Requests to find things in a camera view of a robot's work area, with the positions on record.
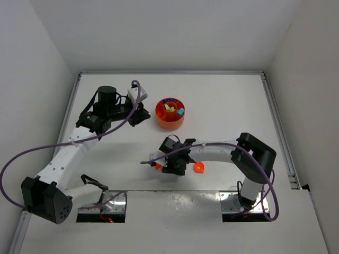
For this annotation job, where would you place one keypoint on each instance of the teal long lego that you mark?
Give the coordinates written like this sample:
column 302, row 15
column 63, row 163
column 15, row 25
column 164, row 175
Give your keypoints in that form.
column 181, row 111

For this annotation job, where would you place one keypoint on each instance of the orange round divided container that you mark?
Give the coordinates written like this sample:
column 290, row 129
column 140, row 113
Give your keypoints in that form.
column 169, row 120

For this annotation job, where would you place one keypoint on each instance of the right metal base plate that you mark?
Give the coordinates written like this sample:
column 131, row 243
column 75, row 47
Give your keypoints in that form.
column 230, row 204

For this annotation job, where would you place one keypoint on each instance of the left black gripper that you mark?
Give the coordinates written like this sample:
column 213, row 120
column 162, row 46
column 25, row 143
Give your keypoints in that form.
column 136, row 116

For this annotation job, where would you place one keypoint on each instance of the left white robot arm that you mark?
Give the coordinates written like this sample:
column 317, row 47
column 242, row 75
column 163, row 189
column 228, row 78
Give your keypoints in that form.
column 46, row 194

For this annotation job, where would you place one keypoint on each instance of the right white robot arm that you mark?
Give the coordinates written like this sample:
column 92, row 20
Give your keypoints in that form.
column 250, row 155

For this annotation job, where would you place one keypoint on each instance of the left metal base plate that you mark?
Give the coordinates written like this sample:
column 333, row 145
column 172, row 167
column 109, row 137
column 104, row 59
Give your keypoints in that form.
column 113, row 203

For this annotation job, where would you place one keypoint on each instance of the metal base plate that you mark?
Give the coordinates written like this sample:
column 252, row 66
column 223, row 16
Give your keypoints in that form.
column 113, row 203
column 230, row 204

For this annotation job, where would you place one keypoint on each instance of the pale green curved lego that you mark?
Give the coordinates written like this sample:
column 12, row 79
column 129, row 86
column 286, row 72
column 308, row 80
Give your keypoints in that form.
column 169, row 107

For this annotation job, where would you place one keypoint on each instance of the purple long lego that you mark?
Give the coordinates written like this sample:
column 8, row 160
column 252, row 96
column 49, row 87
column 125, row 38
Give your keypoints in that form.
column 166, row 100

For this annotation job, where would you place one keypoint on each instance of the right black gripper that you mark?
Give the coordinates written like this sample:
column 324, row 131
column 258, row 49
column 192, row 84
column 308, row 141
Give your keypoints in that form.
column 172, row 164

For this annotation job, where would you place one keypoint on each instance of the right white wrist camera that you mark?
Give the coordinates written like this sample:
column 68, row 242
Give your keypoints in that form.
column 157, row 158

